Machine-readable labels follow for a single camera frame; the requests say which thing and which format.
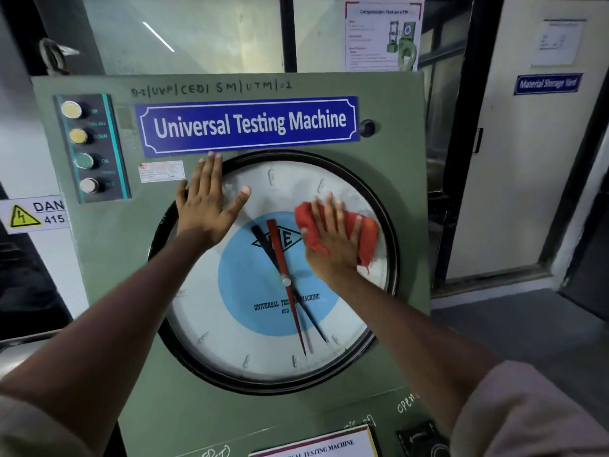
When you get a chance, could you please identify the person's left hand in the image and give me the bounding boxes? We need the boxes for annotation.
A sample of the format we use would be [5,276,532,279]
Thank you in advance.
[175,151,251,246]

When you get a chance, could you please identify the person's right hand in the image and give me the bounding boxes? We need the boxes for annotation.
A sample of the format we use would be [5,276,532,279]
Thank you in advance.
[301,192,363,286]

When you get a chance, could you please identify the red cleaning cloth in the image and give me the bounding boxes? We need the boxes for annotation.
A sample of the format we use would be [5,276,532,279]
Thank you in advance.
[294,202,380,275]

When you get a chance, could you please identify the person's right forearm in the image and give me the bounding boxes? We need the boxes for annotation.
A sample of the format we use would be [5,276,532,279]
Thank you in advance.
[327,268,505,439]

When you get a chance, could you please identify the person's left forearm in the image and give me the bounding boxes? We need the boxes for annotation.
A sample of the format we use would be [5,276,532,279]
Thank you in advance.
[0,227,213,457]

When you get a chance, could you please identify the small white red sticker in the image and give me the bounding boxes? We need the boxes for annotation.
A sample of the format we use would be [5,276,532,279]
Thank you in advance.
[138,160,186,183]

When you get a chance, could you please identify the black dial pointer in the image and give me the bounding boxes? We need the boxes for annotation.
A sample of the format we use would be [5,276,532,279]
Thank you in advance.
[250,225,330,345]

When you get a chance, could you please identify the red dial pointer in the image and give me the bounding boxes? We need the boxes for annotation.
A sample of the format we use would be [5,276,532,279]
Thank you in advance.
[266,219,308,358]

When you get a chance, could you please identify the blue machine nameplate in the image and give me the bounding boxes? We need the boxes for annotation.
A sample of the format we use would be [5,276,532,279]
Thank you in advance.
[135,96,361,159]

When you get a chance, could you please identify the green testing machine cabinet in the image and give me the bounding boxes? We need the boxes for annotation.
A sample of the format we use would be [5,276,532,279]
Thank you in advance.
[30,71,450,457]

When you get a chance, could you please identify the round dial gauge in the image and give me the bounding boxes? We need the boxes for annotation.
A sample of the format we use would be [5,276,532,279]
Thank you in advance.
[148,149,400,396]

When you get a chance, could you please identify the black push button panel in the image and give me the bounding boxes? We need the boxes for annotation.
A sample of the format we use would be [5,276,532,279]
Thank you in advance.
[53,93,132,204]

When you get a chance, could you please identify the yellow danger warning sign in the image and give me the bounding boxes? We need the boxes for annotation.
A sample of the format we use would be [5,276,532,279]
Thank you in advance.
[0,194,70,235]

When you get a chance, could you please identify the white instruction poster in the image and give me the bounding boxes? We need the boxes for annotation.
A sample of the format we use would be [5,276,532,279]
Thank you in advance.
[344,0,425,73]

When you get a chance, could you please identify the metal lifting eye bolt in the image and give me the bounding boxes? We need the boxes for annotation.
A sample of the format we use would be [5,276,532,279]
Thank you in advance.
[38,38,80,76]

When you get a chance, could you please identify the cream door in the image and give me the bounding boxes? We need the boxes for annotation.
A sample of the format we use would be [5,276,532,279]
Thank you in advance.
[445,0,609,281]

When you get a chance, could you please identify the white machine label plate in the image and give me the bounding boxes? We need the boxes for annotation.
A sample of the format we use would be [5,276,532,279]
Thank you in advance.
[248,424,380,457]

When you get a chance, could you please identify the black control dial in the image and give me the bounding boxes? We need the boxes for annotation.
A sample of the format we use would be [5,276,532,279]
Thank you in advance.
[396,420,451,457]

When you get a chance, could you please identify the blue door sign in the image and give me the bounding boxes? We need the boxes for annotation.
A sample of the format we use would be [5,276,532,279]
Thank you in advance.
[513,73,584,96]

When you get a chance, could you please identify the white paper notice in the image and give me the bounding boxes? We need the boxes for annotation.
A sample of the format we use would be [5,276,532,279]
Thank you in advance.
[531,19,587,68]

